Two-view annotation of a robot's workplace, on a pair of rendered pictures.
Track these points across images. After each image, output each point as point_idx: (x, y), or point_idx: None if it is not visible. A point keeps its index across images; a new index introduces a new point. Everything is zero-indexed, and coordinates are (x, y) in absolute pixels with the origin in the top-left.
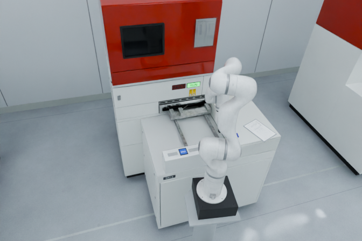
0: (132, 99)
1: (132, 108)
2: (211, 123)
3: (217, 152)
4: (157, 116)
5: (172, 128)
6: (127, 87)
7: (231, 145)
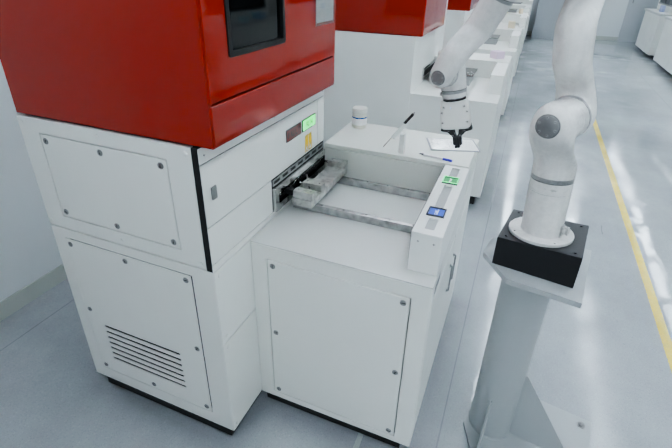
0: (235, 188)
1: (236, 216)
2: None
3: (584, 115)
4: (272, 221)
5: (328, 221)
6: (226, 154)
7: (593, 92)
